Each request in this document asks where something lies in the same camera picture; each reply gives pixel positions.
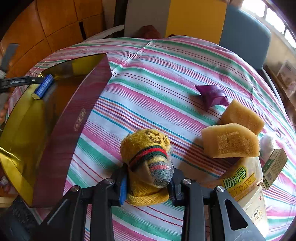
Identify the green white medicine box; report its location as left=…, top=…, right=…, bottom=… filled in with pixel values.
left=261, top=149, right=287, bottom=190

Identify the yellow striped knitted sock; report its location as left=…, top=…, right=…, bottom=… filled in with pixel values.
left=120, top=129, right=174, bottom=206

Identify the blue upholstered chair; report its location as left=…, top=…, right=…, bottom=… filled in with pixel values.
left=219, top=5, right=271, bottom=70

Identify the yellow headboard panel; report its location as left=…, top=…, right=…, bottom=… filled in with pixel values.
left=166, top=0, right=227, bottom=44

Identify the white plastic wrapped ball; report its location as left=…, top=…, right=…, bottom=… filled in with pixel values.
left=259, top=134, right=274, bottom=161

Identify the grey headboard panel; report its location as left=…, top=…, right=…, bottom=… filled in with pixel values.
left=124, top=0, right=171, bottom=38

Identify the maroon gold gift box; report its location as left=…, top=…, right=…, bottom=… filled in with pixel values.
left=1, top=53, right=111, bottom=208

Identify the striped pink green bedsheet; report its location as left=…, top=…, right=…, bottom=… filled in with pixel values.
left=6, top=36, right=296, bottom=241

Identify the yellow sponge block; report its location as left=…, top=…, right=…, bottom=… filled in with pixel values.
left=219, top=99, right=264, bottom=135
left=201, top=123, right=259, bottom=158

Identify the purple snack packet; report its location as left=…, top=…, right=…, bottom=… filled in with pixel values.
left=195, top=84, right=229, bottom=110

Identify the yellow green snack bag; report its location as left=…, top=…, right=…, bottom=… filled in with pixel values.
left=201, top=157, right=263, bottom=201

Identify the white red paper box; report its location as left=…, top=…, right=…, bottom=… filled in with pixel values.
left=238, top=185, right=269, bottom=237

